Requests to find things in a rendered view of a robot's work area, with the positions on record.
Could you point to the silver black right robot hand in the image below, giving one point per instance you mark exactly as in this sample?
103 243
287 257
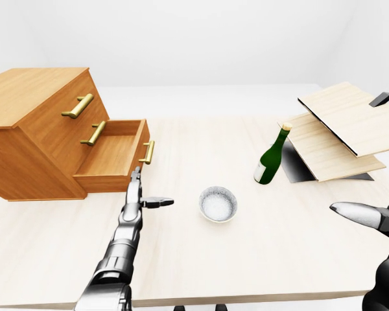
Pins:
360 215

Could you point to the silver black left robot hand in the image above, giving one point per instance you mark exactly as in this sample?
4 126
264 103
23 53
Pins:
131 212

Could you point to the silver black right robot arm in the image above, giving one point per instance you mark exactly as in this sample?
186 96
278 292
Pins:
387 282

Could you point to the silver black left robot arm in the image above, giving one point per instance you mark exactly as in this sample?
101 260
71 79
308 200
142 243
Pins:
116 259

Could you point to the open wooden drawer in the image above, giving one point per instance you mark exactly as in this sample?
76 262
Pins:
110 155

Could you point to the wooden drawer front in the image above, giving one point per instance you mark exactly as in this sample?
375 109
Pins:
52 110
68 149

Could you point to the wooden cabinet with drawers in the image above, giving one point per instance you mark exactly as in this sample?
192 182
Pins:
16 155

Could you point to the pale wooden board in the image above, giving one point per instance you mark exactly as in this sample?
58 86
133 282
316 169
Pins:
347 113
330 155

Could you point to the speckled grey white bowl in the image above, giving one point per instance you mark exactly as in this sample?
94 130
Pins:
218 205

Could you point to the green glass bottle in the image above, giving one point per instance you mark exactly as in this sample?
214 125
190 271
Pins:
269 160

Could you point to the small dark shape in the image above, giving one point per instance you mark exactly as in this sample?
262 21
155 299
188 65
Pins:
179 308
221 307

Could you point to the small black block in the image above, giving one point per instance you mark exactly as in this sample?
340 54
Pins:
381 99

